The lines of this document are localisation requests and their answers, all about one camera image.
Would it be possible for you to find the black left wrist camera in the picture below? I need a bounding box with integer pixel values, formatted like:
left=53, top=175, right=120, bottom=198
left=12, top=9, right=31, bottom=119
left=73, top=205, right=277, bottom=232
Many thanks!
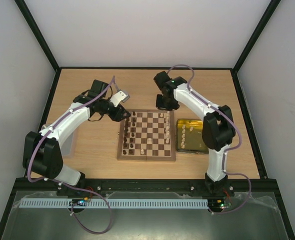
left=88, top=79, right=108, bottom=96

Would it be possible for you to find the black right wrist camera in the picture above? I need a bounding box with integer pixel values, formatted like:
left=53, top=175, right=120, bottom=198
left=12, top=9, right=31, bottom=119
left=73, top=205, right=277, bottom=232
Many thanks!
left=153, top=71, right=171, bottom=90

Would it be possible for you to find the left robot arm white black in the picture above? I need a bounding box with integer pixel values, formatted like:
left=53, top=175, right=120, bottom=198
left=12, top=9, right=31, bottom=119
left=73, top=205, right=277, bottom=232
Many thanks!
left=23, top=90, right=131, bottom=186

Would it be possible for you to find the gold metal tray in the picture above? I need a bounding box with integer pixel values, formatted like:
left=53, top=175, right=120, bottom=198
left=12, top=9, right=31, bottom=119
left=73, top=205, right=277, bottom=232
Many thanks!
left=175, top=118, right=209, bottom=155

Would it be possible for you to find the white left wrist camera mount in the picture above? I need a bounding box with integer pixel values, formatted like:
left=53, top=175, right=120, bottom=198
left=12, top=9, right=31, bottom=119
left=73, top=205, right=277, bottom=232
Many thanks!
left=109, top=90, right=130, bottom=107

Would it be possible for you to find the wooden folding chess board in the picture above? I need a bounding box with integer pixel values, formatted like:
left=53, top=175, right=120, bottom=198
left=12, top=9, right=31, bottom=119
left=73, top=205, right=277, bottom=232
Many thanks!
left=116, top=109, right=176, bottom=162

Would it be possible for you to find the dark queen piece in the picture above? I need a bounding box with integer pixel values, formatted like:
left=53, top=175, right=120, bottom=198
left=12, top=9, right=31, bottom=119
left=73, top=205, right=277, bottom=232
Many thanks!
left=124, top=127, right=129, bottom=135

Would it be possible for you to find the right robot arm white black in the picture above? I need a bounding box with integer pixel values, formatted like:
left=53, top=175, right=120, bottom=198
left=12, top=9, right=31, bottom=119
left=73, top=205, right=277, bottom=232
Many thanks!
left=153, top=71, right=236, bottom=196

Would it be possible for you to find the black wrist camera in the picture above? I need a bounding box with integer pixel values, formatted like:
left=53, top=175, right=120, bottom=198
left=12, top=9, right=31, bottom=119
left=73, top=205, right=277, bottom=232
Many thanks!
left=153, top=71, right=171, bottom=90
left=88, top=79, right=108, bottom=96

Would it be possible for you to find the black frame rail front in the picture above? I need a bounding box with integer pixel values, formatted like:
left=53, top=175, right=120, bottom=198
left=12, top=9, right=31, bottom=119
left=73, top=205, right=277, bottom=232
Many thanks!
left=12, top=177, right=281, bottom=198

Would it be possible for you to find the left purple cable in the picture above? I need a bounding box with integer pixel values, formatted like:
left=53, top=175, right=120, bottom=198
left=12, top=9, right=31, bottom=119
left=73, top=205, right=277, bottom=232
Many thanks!
left=26, top=75, right=113, bottom=235

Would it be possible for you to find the grey slotted cable duct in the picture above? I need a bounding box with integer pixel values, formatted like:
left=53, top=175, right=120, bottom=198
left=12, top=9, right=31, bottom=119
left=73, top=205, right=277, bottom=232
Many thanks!
left=19, top=198, right=208, bottom=209

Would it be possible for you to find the dark king piece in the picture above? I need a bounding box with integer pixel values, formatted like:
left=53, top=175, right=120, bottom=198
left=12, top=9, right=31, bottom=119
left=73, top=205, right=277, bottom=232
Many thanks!
left=124, top=119, right=130, bottom=128

